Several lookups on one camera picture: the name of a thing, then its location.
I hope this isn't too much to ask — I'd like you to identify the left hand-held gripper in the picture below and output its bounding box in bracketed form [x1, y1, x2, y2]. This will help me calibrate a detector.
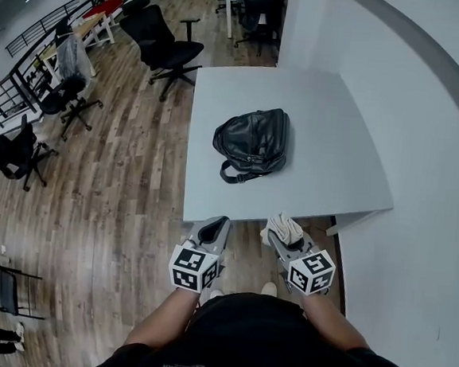
[166, 212, 232, 297]

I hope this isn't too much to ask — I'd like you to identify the person's right forearm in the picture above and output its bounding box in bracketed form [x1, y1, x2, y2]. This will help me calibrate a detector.
[298, 292, 376, 356]

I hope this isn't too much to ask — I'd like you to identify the wooden-top white table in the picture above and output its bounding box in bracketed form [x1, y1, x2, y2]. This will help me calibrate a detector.
[68, 8, 120, 49]

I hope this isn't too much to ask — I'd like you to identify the person's left forearm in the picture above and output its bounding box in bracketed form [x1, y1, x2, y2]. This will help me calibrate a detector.
[123, 281, 201, 351]

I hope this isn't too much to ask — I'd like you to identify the black office chair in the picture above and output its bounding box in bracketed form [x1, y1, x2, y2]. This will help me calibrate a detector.
[0, 112, 63, 194]
[37, 73, 107, 143]
[112, 0, 209, 106]
[233, 0, 289, 60]

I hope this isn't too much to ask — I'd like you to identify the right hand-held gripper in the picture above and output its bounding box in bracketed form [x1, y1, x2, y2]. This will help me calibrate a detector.
[255, 227, 338, 299]

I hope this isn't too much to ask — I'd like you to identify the black leather backpack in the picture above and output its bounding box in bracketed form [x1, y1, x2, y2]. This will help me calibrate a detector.
[208, 103, 293, 190]

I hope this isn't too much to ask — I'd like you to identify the white table leg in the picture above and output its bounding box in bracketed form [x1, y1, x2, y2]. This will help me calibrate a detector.
[325, 214, 342, 238]

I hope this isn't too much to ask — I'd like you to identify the black folding chair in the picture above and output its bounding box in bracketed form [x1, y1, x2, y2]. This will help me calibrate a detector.
[0, 259, 51, 322]

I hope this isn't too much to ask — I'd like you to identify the black metal railing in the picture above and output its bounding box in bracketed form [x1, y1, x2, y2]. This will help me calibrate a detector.
[0, 0, 137, 150]

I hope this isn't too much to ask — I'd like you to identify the red-top white table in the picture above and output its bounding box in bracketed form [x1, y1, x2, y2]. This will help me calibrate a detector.
[80, 0, 125, 46]

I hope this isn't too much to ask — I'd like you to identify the person's white right shoe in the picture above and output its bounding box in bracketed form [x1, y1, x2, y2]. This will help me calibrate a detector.
[259, 280, 280, 299]

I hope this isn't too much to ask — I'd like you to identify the white cloth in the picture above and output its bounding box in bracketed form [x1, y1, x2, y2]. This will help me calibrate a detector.
[263, 210, 306, 249]

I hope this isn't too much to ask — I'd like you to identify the person's black shirt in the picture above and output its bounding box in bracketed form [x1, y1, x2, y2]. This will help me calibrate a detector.
[88, 279, 423, 367]

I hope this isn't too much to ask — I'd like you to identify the plastic-covered office chair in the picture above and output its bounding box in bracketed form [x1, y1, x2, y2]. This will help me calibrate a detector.
[50, 15, 103, 84]

